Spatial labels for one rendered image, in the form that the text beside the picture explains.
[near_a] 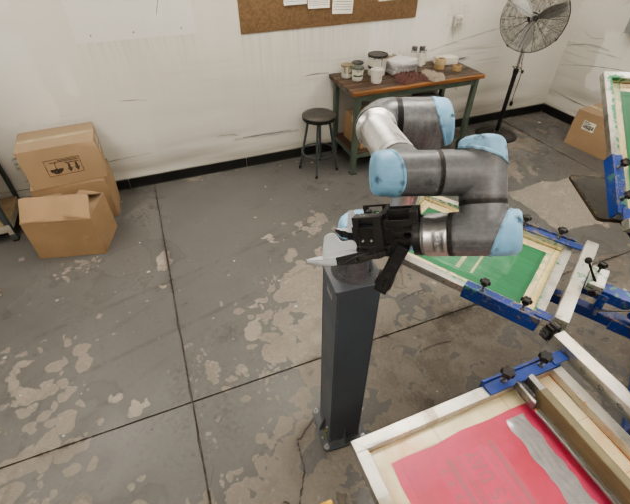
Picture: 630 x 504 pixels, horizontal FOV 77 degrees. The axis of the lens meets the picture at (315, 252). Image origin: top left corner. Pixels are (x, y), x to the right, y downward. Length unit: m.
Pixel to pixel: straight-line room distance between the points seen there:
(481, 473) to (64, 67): 3.93
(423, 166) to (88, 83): 3.70
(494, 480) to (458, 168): 0.98
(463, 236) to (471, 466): 0.87
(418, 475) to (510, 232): 0.86
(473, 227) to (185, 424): 2.12
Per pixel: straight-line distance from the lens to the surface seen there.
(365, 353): 1.73
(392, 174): 0.64
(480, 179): 0.68
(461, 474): 1.37
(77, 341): 3.13
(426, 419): 1.37
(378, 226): 0.69
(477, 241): 0.67
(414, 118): 1.01
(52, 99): 4.21
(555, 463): 1.49
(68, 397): 2.89
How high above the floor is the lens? 2.19
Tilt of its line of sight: 41 degrees down
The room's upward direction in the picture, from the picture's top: straight up
